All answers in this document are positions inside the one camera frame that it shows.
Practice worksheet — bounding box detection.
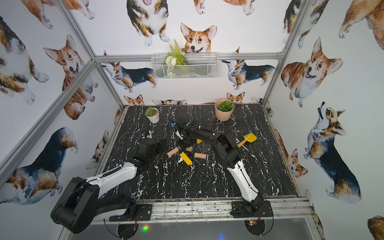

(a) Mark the white wire wall basket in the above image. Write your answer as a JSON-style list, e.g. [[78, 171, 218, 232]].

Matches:
[[151, 53, 219, 80]]

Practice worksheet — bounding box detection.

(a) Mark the white small plant pot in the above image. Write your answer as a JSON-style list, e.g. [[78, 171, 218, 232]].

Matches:
[[147, 108, 160, 124]]

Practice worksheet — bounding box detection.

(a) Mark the green succulent plant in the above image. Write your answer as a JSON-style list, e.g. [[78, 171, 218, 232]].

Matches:
[[217, 101, 235, 113]]

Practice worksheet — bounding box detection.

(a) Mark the pink ribbed plant pot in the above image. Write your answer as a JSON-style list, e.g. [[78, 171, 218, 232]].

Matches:
[[215, 99, 234, 122]]

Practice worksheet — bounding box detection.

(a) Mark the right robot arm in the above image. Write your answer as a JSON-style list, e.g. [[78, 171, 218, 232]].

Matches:
[[171, 123, 265, 218]]

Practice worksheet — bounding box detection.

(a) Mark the fern and white flower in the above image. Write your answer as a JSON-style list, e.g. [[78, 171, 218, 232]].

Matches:
[[165, 40, 188, 78]]

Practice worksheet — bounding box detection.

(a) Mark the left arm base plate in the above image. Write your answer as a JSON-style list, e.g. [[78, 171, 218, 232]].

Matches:
[[109, 204, 153, 222]]

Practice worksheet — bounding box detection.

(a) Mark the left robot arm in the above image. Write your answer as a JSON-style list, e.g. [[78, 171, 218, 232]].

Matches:
[[51, 138, 168, 234]]

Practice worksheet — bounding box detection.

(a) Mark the aluminium frame post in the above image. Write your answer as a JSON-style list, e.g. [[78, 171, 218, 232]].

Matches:
[[262, 1, 312, 108]]

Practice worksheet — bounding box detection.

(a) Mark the small green plant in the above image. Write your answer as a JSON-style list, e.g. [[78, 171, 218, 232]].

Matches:
[[146, 108, 157, 117]]

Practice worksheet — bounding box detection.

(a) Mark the yellow toy shovel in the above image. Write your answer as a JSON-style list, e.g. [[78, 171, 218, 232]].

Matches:
[[238, 133, 257, 148]]

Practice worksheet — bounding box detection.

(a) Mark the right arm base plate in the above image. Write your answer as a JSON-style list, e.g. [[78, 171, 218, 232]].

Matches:
[[230, 201, 274, 219]]

